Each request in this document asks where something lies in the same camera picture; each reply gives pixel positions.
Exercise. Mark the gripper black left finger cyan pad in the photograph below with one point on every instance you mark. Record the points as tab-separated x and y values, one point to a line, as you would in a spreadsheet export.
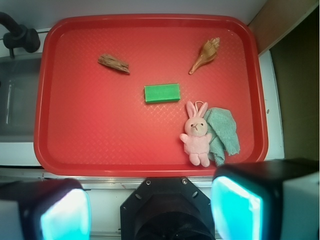
57	209

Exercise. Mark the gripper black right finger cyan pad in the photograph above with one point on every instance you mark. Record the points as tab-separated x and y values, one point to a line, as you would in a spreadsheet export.
269	200

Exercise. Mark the brown conch shell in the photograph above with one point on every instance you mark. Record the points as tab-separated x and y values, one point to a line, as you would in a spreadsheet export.
208	52

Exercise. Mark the teal knitted cloth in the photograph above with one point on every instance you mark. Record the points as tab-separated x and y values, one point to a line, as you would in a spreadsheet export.
223	128

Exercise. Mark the pink plush bunny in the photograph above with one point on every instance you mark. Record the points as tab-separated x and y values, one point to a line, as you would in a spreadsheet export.
196	138

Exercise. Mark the red plastic tray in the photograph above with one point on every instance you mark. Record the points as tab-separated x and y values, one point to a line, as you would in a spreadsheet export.
92	120

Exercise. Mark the steel sink basin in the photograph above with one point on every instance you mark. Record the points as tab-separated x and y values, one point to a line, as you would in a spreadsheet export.
19	78

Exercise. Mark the green sponge block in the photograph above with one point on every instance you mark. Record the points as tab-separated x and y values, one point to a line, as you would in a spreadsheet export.
162	93

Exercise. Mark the brown wood piece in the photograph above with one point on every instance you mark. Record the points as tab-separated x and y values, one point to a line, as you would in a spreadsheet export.
114	63

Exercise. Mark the black faucet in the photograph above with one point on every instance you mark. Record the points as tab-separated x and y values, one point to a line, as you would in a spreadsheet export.
18	36

